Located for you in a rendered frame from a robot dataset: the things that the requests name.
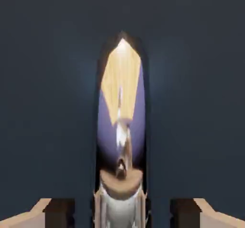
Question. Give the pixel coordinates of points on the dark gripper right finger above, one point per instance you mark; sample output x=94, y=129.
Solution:
x=185, y=212

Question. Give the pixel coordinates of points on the dark blue cabinet door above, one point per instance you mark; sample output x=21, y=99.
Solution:
x=38, y=78

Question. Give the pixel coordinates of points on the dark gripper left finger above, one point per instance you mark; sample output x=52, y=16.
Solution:
x=57, y=212

